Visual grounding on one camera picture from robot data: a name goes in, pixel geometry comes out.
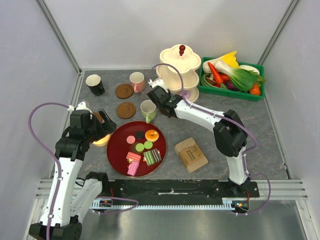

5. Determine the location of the orange glazed donut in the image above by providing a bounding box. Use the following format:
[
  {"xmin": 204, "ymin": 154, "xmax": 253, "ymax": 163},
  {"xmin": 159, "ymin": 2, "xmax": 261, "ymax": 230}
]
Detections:
[{"xmin": 144, "ymin": 129, "xmax": 159, "ymax": 143}]

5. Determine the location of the purple sprinkled donut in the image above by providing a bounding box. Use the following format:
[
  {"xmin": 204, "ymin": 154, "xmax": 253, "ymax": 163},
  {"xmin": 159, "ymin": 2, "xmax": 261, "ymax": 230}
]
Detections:
[{"xmin": 179, "ymin": 90, "xmax": 191, "ymax": 99}]

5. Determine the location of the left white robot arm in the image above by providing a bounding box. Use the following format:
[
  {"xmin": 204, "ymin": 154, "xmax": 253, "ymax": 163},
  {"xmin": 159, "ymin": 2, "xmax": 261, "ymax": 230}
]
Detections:
[{"xmin": 28, "ymin": 101, "xmax": 117, "ymax": 240}]

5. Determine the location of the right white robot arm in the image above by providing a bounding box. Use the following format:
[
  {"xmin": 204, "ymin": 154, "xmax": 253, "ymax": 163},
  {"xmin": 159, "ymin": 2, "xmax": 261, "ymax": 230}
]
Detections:
[{"xmin": 147, "ymin": 86, "xmax": 250, "ymax": 197}]

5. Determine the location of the light green mug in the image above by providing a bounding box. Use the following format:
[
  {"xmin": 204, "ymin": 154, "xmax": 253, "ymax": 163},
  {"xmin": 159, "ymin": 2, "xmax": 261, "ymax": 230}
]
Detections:
[{"xmin": 140, "ymin": 99, "xmax": 157, "ymax": 124}]

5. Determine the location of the brown wooden coaster near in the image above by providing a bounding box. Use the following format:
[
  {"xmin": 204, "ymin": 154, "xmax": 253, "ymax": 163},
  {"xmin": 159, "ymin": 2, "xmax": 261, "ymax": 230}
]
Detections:
[{"xmin": 116, "ymin": 102, "xmax": 136, "ymax": 119}]

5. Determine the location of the brown wooden coaster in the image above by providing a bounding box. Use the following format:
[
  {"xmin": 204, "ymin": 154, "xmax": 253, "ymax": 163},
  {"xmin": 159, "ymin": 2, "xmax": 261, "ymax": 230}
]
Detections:
[
  {"xmin": 116, "ymin": 102, "xmax": 136, "ymax": 119},
  {"xmin": 115, "ymin": 83, "xmax": 134, "ymax": 99}
]

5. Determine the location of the dark red round tray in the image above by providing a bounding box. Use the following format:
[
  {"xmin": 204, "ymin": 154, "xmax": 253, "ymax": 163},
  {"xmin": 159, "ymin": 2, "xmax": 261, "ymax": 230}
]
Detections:
[{"xmin": 106, "ymin": 121, "xmax": 167, "ymax": 177}]

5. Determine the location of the pink sandwich cookie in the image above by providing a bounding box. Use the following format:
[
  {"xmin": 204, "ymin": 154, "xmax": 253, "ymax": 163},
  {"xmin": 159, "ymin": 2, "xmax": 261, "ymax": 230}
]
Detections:
[{"xmin": 126, "ymin": 135, "xmax": 136, "ymax": 144}]

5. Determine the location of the black sandwich cookie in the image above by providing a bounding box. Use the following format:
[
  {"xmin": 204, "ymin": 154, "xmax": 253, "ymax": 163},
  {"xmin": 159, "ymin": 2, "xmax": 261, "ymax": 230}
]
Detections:
[{"xmin": 135, "ymin": 131, "xmax": 145, "ymax": 140}]

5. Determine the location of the brown wooden coaster far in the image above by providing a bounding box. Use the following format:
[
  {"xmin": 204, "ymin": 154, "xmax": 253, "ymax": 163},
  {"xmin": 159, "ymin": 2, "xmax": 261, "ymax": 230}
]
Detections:
[{"xmin": 115, "ymin": 83, "xmax": 134, "ymax": 99}]

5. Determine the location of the red layered cake slice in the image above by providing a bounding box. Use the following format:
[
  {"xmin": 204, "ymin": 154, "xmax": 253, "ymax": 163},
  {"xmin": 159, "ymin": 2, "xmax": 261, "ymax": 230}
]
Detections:
[{"xmin": 126, "ymin": 151, "xmax": 142, "ymax": 163}]

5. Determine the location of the green sandwich cookie left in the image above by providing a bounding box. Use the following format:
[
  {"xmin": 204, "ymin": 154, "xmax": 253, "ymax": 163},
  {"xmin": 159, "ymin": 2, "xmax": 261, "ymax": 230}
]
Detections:
[{"xmin": 135, "ymin": 143, "xmax": 145, "ymax": 152}]

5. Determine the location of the green sandwich cookie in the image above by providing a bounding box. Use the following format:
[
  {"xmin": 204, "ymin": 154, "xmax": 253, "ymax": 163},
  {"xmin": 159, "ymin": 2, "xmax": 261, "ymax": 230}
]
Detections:
[
  {"xmin": 135, "ymin": 143, "xmax": 145, "ymax": 152},
  {"xmin": 143, "ymin": 140, "xmax": 153, "ymax": 150}
]

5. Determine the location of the pink mug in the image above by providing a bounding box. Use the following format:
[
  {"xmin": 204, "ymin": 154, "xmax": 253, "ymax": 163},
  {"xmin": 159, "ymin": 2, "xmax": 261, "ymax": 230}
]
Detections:
[{"xmin": 129, "ymin": 72, "xmax": 145, "ymax": 93}]

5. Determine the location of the black mug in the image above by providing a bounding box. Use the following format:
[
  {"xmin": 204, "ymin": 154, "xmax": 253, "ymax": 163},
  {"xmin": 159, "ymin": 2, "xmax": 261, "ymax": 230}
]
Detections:
[{"xmin": 85, "ymin": 74, "xmax": 105, "ymax": 96}]

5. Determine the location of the green sandwich cookie right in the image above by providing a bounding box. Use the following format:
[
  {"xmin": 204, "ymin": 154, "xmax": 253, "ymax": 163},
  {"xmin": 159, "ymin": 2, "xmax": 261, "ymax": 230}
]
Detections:
[{"xmin": 143, "ymin": 140, "xmax": 153, "ymax": 150}]

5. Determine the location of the pink layered cake slice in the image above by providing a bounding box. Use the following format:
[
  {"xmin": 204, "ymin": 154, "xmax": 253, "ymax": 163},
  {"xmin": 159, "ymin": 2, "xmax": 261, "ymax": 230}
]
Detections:
[{"xmin": 127, "ymin": 161, "xmax": 140, "ymax": 176}]

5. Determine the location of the green layered cake slice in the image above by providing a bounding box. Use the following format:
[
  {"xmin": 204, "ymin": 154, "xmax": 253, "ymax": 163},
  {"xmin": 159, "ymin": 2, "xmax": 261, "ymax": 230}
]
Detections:
[{"xmin": 143, "ymin": 150, "xmax": 155, "ymax": 166}]

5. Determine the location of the cream three-tier dessert stand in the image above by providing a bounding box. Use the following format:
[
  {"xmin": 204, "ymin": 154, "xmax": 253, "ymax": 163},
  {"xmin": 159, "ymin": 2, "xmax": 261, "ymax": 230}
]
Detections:
[{"xmin": 150, "ymin": 44, "xmax": 202, "ymax": 103}]

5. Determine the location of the brown layered cake slice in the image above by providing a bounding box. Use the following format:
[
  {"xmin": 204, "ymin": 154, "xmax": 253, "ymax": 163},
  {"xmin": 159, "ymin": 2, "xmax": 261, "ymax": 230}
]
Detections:
[{"xmin": 151, "ymin": 148, "xmax": 162, "ymax": 163}]

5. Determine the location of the wooden block with label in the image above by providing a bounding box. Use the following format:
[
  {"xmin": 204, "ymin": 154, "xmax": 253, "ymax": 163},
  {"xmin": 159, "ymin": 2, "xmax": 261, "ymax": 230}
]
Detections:
[{"xmin": 174, "ymin": 137, "xmax": 209, "ymax": 173}]

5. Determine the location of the toy purple eggplant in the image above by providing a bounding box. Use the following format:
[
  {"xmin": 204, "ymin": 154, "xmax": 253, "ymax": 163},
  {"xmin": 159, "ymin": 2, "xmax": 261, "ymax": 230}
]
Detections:
[{"xmin": 226, "ymin": 81, "xmax": 240, "ymax": 92}]

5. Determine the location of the toy yellow corn cabbage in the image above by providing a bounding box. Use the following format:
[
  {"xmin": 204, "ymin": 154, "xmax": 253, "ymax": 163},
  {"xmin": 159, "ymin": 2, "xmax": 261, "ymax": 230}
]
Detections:
[{"xmin": 221, "ymin": 50, "xmax": 239, "ymax": 68}]

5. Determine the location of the toy bok choy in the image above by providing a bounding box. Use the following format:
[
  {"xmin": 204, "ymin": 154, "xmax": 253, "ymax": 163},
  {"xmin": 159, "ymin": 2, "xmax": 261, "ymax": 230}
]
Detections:
[{"xmin": 214, "ymin": 60, "xmax": 267, "ymax": 92}]

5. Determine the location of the green plastic vegetable crate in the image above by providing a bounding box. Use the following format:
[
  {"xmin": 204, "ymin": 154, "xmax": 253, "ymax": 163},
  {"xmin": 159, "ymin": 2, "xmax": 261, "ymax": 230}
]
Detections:
[{"xmin": 197, "ymin": 56, "xmax": 265, "ymax": 102}]

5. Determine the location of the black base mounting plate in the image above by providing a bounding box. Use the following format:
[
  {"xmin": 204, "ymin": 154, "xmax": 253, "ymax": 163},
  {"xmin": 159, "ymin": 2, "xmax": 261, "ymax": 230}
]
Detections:
[{"xmin": 108, "ymin": 178, "xmax": 260, "ymax": 206}]

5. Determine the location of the toy white radish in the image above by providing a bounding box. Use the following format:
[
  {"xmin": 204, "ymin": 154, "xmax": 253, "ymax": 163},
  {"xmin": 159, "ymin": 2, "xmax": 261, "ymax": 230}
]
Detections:
[{"xmin": 239, "ymin": 64, "xmax": 260, "ymax": 75}]

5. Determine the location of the small orange toy carrot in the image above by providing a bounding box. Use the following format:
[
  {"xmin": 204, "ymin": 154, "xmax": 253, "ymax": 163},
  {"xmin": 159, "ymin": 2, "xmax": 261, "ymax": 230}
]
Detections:
[{"xmin": 249, "ymin": 83, "xmax": 261, "ymax": 96}]

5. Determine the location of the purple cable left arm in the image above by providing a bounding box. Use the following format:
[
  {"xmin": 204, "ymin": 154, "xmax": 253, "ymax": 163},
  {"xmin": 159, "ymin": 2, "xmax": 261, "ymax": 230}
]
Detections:
[{"xmin": 27, "ymin": 102, "xmax": 140, "ymax": 240}]

